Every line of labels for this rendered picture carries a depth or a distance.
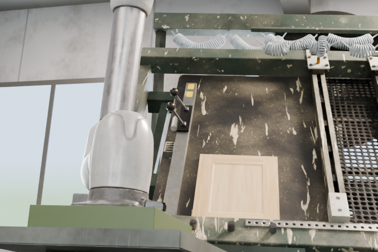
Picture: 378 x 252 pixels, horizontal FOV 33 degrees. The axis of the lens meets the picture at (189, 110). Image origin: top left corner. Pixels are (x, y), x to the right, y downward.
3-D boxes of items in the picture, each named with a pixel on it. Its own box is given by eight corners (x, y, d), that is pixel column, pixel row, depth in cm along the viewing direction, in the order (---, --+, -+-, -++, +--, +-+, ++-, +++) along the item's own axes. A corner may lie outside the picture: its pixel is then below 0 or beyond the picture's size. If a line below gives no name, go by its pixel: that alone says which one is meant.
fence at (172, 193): (161, 224, 228) (160, 216, 226) (186, 89, 308) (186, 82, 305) (174, 225, 227) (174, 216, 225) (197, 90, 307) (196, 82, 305)
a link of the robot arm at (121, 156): (91, 184, 155) (101, 98, 162) (82, 195, 172) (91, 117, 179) (156, 191, 159) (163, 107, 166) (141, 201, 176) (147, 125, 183)
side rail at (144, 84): (94, 233, 233) (90, 211, 227) (140, 84, 326) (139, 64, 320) (109, 234, 233) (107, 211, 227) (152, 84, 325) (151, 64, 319)
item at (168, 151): (163, 157, 262) (163, 151, 260) (166, 147, 268) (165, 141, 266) (173, 157, 261) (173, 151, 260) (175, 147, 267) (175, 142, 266)
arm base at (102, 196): (149, 209, 151) (151, 185, 152) (67, 208, 158) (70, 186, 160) (176, 220, 167) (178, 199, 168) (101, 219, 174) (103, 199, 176)
